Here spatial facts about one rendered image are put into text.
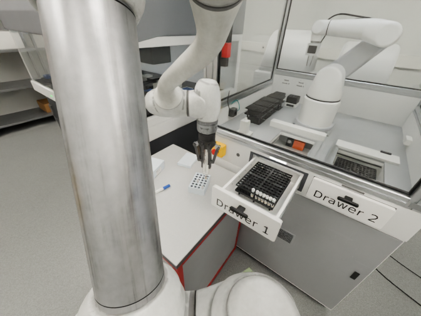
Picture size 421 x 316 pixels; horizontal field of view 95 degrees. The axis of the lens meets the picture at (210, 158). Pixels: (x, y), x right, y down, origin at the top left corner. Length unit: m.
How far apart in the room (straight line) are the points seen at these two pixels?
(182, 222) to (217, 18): 0.74
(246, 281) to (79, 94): 0.34
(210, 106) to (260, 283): 0.58
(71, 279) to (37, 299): 0.18
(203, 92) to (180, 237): 0.57
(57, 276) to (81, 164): 1.65
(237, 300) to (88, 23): 0.39
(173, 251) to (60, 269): 1.21
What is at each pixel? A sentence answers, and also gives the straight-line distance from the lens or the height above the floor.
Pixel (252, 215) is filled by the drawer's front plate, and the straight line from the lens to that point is 0.76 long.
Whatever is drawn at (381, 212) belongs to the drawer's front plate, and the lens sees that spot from 1.01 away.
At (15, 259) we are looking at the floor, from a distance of 2.15.
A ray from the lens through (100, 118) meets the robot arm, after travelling 0.24.
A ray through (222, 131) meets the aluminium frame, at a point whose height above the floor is 0.98.
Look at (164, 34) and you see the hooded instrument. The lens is 1.31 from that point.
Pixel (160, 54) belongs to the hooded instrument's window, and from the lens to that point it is 1.32.
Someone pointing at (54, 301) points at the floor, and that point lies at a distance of 1.81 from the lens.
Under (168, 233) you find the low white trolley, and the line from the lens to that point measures 0.86.
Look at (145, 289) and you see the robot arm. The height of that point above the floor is 1.17.
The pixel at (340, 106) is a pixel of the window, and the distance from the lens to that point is 0.86.
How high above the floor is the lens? 1.47
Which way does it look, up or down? 35 degrees down
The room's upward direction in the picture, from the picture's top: 2 degrees clockwise
